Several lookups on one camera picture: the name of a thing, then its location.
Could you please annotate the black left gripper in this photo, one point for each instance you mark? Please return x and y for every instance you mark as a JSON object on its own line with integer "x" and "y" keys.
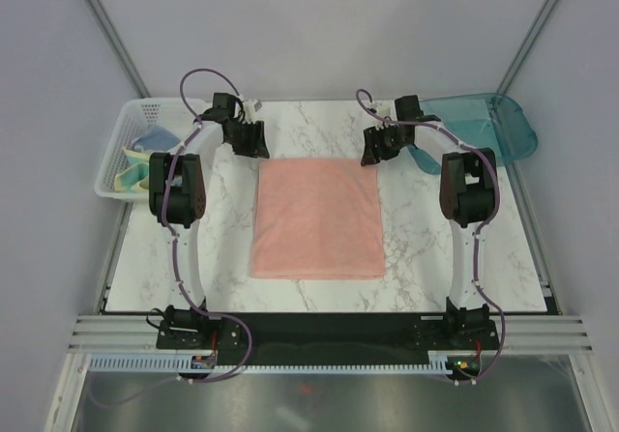
{"x": 256, "y": 147}

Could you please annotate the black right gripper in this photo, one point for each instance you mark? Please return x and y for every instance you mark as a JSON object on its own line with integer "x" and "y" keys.
{"x": 374, "y": 137}

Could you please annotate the pink terry towel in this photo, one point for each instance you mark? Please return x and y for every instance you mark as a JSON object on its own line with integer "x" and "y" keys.
{"x": 317, "y": 219}

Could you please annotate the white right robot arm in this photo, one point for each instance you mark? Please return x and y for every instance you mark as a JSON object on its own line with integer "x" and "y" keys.
{"x": 469, "y": 197}

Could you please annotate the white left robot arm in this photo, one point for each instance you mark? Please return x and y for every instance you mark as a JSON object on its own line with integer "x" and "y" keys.
{"x": 178, "y": 181}

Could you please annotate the white plastic basket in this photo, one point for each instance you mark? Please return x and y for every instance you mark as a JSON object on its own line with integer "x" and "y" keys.
{"x": 140, "y": 126}

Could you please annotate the blue towel in basket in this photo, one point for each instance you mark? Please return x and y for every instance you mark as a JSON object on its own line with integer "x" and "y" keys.
{"x": 154, "y": 139}

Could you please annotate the teal transparent plastic tray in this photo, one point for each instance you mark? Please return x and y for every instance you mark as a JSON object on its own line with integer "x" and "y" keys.
{"x": 487, "y": 120}

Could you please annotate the yellow green towel in basket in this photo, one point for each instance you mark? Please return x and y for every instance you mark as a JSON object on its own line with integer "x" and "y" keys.
{"x": 135, "y": 178}

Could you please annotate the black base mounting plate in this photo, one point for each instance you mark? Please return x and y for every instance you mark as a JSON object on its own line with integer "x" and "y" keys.
{"x": 228, "y": 336}

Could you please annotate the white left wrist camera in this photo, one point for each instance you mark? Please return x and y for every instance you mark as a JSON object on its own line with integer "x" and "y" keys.
{"x": 251, "y": 108}

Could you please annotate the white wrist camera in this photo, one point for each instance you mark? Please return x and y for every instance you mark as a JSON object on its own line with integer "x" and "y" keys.
{"x": 251, "y": 108}
{"x": 382, "y": 113}

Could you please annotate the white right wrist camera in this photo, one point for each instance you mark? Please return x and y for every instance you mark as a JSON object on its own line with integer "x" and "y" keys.
{"x": 382, "y": 113}

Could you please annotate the right corner frame post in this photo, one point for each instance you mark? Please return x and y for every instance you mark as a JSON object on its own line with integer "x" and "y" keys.
{"x": 527, "y": 45}

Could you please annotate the corner frame post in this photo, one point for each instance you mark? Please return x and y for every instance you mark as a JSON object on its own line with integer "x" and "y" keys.
{"x": 527, "y": 45}
{"x": 118, "y": 48}

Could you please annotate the white slotted cable duct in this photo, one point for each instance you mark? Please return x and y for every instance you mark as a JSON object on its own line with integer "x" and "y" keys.
{"x": 189, "y": 364}

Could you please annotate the silver aluminium rail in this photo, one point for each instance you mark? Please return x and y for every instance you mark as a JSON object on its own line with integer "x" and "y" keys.
{"x": 520, "y": 334}

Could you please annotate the left corner frame post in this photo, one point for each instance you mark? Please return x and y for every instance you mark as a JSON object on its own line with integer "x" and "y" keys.
{"x": 118, "y": 48}

